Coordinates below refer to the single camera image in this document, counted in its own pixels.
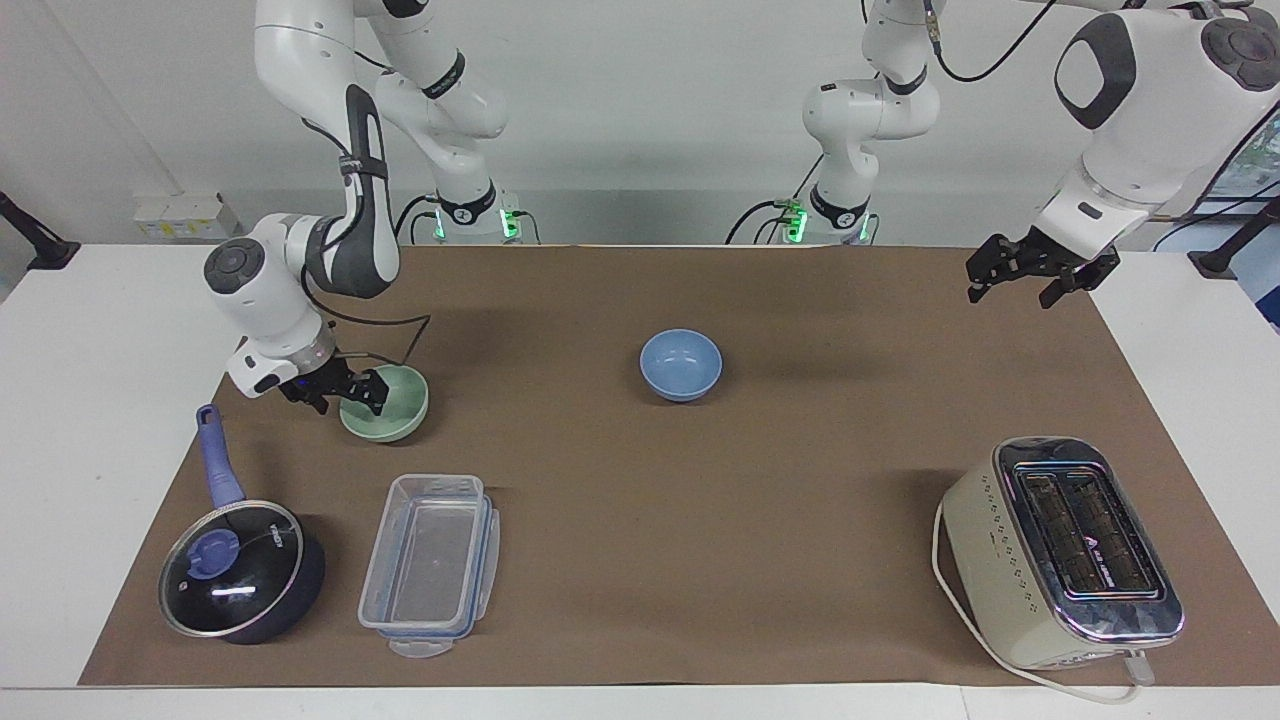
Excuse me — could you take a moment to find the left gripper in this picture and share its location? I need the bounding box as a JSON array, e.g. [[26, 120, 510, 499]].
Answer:
[[965, 227, 1122, 310]]

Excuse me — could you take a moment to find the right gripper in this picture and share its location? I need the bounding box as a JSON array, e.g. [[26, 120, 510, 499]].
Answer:
[[279, 357, 390, 419]]

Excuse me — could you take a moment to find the green bowl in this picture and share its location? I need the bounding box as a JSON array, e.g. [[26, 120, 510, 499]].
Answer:
[[339, 364, 430, 444]]

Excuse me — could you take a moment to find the blue bowl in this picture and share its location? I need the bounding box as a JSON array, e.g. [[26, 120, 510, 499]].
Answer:
[[639, 328, 724, 404]]

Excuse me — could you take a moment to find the dark blue saucepan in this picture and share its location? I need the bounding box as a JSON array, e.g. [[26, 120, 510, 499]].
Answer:
[[158, 404, 328, 647]]

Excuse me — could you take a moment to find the clear plastic food container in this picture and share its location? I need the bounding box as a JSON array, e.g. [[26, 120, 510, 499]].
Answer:
[[357, 473, 502, 660]]

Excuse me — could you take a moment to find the black stand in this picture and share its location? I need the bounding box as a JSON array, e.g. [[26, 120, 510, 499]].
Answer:
[[0, 190, 82, 272], [1187, 195, 1280, 280]]

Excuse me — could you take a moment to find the glass pan lid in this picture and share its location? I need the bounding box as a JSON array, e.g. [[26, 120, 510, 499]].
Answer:
[[158, 499, 306, 641]]

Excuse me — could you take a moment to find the cream toaster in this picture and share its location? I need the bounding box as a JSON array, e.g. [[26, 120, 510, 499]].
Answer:
[[939, 435, 1188, 672]]

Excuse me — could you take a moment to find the black cable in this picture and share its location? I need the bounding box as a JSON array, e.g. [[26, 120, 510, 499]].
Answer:
[[394, 194, 442, 247], [724, 150, 831, 247], [299, 285, 434, 370], [924, 0, 1062, 84]]

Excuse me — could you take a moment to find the white wall socket box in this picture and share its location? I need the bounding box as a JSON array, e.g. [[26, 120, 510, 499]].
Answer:
[[132, 192, 242, 242]]

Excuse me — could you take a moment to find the white toaster cable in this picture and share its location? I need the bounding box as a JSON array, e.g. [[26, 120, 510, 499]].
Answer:
[[931, 498, 1158, 707]]

